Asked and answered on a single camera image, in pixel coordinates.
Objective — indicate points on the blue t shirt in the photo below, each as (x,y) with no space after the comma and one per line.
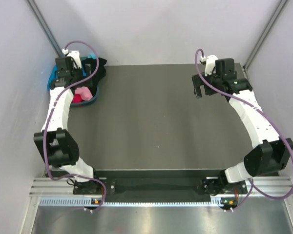
(92,56)

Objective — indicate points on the red t shirt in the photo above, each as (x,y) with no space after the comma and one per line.
(77,98)

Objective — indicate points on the blue laundry basket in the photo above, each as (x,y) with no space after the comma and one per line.
(84,103)

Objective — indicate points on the black t shirt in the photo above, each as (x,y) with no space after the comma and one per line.
(101,70)

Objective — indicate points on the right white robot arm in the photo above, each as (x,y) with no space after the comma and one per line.
(270,152)

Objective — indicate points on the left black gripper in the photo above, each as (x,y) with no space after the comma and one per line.
(87,71)

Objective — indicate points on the grey slotted cable duct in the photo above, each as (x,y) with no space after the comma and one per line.
(92,202)

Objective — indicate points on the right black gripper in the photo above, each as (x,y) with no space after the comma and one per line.
(198,81)

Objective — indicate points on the aluminium rail frame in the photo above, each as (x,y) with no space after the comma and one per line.
(251,213)

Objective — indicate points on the pink t shirt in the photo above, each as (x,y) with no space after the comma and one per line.
(85,93)

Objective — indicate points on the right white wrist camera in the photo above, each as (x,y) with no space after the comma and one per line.
(209,63)

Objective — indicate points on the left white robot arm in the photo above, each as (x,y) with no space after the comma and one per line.
(57,147)

